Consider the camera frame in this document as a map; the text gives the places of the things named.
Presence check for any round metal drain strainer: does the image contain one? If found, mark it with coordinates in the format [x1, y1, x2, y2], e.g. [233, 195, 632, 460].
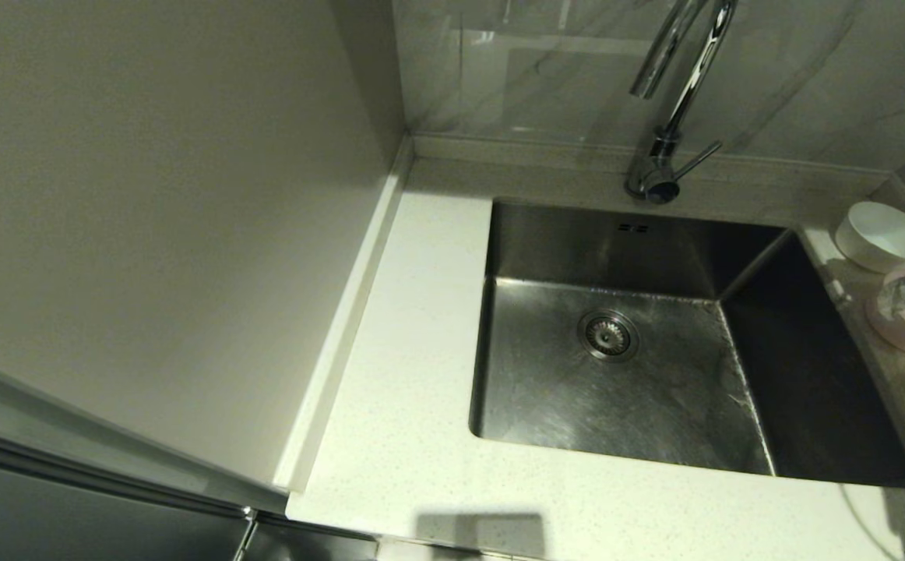
[577, 309, 640, 362]

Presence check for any grey tall cabinet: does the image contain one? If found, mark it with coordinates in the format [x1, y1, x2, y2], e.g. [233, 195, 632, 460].
[0, 0, 408, 561]

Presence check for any stainless steel sink basin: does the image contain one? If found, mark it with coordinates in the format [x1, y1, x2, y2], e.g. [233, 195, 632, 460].
[468, 199, 905, 490]

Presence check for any chrome gooseneck faucet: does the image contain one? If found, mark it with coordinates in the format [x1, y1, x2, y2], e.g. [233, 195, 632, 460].
[625, 0, 738, 206]

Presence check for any white plastic bowl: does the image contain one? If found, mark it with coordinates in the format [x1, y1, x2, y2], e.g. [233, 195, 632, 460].
[834, 201, 905, 273]

